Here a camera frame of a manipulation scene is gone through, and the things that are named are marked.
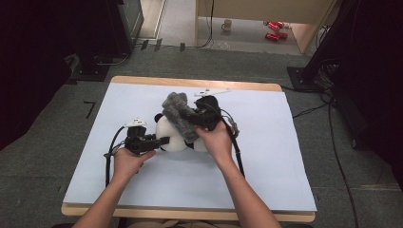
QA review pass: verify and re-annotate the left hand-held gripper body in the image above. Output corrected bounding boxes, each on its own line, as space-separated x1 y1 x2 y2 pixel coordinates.
124 118 157 156

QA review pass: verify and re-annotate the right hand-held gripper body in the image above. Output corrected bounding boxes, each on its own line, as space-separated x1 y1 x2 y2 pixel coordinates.
192 87 232 132

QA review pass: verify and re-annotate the panda plush toy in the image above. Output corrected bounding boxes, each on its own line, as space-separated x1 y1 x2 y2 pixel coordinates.
153 112 211 154

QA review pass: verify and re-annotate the grey fuzzy cloth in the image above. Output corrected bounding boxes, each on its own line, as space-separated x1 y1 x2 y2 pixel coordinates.
161 91 204 144

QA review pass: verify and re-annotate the person's left hand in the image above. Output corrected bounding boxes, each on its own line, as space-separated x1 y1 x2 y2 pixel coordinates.
112 147 158 185

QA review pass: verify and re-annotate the person's right hand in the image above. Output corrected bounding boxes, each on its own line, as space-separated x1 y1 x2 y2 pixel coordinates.
194 121 236 171

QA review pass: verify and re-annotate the light blue table mat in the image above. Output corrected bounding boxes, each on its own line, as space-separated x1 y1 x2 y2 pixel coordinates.
62 82 318 213

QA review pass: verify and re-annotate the black cabinet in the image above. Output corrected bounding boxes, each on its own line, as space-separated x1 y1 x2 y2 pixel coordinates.
75 0 145 66

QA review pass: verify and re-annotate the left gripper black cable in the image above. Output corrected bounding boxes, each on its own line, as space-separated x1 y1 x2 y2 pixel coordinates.
103 125 128 188

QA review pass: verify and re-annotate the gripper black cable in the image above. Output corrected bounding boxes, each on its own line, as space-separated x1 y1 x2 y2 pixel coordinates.
103 125 128 188
218 106 246 179

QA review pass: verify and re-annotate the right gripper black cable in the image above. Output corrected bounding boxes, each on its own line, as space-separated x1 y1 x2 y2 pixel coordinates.
218 106 246 179

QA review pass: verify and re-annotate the black flat base plate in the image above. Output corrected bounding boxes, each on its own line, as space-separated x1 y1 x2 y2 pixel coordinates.
65 62 111 86

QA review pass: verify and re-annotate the thin black hanging cable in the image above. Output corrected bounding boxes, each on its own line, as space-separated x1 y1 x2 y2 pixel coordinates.
189 0 216 49

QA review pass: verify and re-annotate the light wooden furniture frame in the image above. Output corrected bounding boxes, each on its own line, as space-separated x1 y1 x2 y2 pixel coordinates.
194 0 337 55

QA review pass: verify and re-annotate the black stand with base plate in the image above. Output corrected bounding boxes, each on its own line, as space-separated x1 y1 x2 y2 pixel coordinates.
286 0 353 93

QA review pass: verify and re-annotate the black floor cable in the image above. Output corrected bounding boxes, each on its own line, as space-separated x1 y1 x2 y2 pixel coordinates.
280 85 360 228

